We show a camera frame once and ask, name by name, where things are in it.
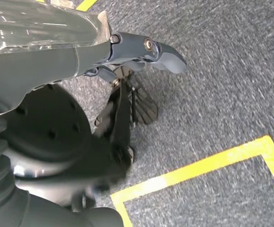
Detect black robot leg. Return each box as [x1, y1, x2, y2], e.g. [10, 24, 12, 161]
[0, 83, 136, 214]

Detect yellow floor tape square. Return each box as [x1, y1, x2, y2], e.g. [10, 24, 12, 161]
[76, 0, 98, 12]
[110, 134, 274, 227]

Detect black robot foot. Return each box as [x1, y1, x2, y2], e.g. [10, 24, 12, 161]
[112, 66, 158, 126]

